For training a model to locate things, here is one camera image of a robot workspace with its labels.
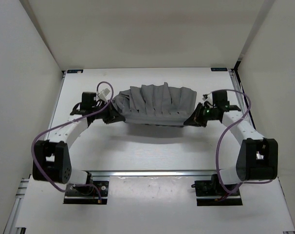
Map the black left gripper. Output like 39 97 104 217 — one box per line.
91 99 124 124

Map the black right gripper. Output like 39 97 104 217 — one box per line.
184 102 218 128

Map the grey pleated skirt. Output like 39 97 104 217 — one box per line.
112 82 197 127

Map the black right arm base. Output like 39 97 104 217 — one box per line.
191 174 243 207

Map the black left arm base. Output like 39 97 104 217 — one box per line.
63 179 109 205

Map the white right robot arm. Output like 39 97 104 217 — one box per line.
184 103 278 195

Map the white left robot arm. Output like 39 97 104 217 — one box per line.
31 104 125 195

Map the blue right corner label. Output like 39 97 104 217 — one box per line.
211 67 228 72

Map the blue corner label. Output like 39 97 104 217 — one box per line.
211 67 228 72
67 69 84 74

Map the blue left corner label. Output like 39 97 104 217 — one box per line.
67 69 84 74

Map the white front cover panel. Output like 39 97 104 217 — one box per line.
16 177 295 234

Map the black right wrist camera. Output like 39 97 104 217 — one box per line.
203 90 241 112

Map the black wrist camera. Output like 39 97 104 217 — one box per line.
203 90 241 112
70 92 108 116

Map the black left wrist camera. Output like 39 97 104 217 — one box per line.
70 92 108 116

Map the aluminium table edge rail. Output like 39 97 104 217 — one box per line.
30 168 270 177

